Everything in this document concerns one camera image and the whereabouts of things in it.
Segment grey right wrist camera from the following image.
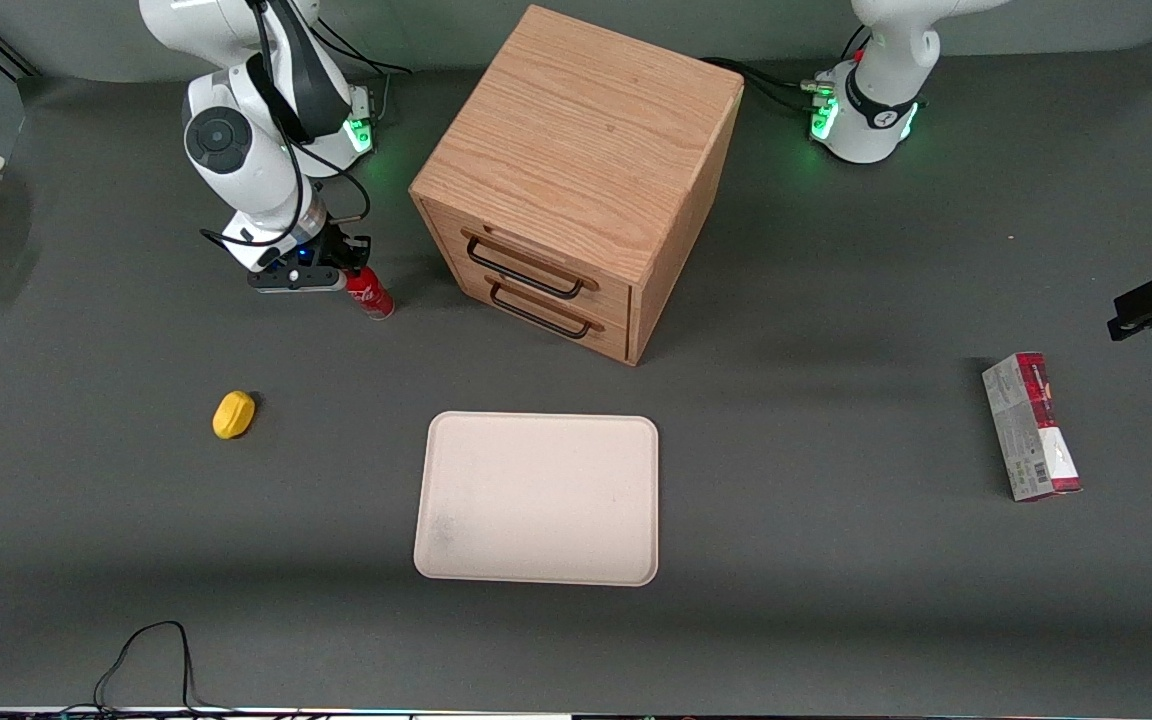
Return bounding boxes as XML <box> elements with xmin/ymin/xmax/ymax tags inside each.
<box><xmin>246</xmin><ymin>264</ymin><xmax>347</xmax><ymax>294</ymax></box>

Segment wooden drawer front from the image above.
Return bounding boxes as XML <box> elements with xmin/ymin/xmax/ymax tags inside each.
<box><xmin>456</xmin><ymin>272</ymin><xmax>630</xmax><ymax>362</ymax></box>
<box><xmin>424</xmin><ymin>205</ymin><xmax>634</xmax><ymax>326</ymax></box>

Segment beige plastic tray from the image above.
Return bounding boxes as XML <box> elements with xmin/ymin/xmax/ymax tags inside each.
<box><xmin>413</xmin><ymin>411</ymin><xmax>660</xmax><ymax>588</ymax></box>

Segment black metal drawer handle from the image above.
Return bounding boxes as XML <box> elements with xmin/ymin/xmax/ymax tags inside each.
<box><xmin>488</xmin><ymin>282</ymin><xmax>595</xmax><ymax>340</ymax></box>
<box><xmin>465</xmin><ymin>235</ymin><xmax>586</xmax><ymax>300</ymax></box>

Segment red and grey carton box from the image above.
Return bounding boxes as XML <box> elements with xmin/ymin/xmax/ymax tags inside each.
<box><xmin>981</xmin><ymin>351</ymin><xmax>1083</xmax><ymax>503</ymax></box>

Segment black left arm base cables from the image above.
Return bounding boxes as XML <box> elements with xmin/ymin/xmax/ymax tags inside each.
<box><xmin>701</xmin><ymin>55</ymin><xmax>837</xmax><ymax>113</ymax></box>

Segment thin black looped cable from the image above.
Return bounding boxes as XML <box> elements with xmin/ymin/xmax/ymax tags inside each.
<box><xmin>61</xmin><ymin>620</ymin><xmax>237</xmax><ymax>717</ymax></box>

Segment yellow lemon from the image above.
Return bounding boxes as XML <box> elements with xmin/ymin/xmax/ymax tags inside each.
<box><xmin>212</xmin><ymin>390</ymin><xmax>257</xmax><ymax>441</ymax></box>

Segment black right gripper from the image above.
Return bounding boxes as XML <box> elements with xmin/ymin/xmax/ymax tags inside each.
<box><xmin>274</xmin><ymin>222</ymin><xmax>374</xmax><ymax>281</ymax></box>

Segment black arm base cables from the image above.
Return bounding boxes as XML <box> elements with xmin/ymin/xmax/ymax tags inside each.
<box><xmin>314</xmin><ymin>14</ymin><xmax>414</xmax><ymax>129</ymax></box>
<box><xmin>701</xmin><ymin>55</ymin><xmax>837</xmax><ymax>113</ymax></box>

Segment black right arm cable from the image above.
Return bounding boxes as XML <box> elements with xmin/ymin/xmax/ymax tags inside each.
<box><xmin>200</xmin><ymin>0</ymin><xmax>373</xmax><ymax>251</ymax></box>

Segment wooden drawer cabinet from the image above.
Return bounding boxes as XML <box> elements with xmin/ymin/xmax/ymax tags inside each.
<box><xmin>408</xmin><ymin>4</ymin><xmax>745</xmax><ymax>367</ymax></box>

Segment red coke bottle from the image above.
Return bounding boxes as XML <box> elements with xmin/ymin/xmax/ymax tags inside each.
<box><xmin>344</xmin><ymin>266</ymin><xmax>396</xmax><ymax>322</ymax></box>

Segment black right arm base cables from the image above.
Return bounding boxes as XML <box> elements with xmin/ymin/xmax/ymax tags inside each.
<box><xmin>314</xmin><ymin>14</ymin><xmax>414</xmax><ymax>129</ymax></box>

